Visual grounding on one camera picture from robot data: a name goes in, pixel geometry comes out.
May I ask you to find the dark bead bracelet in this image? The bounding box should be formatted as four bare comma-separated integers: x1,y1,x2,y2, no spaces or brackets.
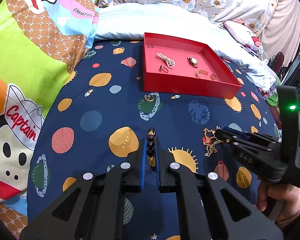
146,126,157,172

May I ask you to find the gold chain necklace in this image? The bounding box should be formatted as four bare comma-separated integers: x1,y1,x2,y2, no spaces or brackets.
202,126,224,158

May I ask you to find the small gold hoop earring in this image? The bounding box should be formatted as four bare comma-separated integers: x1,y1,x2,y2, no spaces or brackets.
143,94,154,102

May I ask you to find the gold cuff bangle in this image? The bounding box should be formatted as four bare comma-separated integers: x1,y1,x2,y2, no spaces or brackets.
195,69,217,81

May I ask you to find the gold wrist watch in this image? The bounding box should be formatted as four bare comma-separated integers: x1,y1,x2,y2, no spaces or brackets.
187,57,198,68

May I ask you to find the pearl bow brooch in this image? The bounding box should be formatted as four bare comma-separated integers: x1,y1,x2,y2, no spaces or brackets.
157,53,175,69

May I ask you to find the red shallow jewelry box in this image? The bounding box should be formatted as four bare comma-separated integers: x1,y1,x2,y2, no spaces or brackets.
143,33,242,99

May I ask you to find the right hand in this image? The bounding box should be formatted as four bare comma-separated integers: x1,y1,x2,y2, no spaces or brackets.
255,178,300,229

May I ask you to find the green cloth bundle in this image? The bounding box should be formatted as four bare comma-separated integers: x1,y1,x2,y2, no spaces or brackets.
266,76,281,107

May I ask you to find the navy planet print sheet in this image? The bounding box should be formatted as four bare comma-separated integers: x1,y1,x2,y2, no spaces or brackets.
26,39,283,240

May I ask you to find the dark red chair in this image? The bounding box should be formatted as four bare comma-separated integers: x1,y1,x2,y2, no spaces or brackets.
268,51,285,74

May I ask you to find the pink cartoon small pillow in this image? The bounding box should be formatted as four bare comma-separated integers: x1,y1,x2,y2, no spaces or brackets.
223,21,262,53

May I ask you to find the beige curtain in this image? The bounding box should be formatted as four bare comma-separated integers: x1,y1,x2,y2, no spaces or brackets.
262,0,300,67

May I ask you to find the light blue pillow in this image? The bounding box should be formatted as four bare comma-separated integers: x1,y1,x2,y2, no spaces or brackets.
95,3,277,92

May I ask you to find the colourful monkey cartoon blanket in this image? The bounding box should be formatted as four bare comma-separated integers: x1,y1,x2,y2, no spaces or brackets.
0,0,98,239

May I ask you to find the white charging cable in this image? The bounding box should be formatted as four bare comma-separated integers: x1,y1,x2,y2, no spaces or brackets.
257,17,269,63

